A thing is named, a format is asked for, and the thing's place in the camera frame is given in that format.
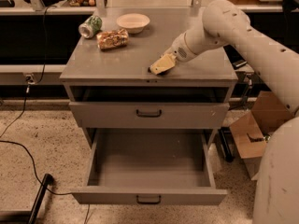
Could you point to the green soda can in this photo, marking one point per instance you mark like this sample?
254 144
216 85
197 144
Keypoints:
90 27

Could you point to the closed grey top drawer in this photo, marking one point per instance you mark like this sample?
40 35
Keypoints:
148 115

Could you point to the grey drawer cabinet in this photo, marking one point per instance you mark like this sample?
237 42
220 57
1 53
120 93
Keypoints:
121 74

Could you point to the white paper bowl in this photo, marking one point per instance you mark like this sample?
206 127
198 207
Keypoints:
133 23

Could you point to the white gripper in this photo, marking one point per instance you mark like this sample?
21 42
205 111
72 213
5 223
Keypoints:
177 50

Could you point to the open grey middle drawer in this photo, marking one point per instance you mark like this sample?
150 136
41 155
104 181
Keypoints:
144 166

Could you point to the small black device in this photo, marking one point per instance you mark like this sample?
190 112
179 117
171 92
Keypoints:
239 64

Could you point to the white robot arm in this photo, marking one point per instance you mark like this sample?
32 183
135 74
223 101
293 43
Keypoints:
223 23

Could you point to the cardboard box with cans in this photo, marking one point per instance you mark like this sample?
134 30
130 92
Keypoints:
252 131

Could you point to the black metal stand leg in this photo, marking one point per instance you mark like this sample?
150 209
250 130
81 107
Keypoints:
47 180

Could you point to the brown patterned snack can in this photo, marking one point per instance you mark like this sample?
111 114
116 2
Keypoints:
112 39

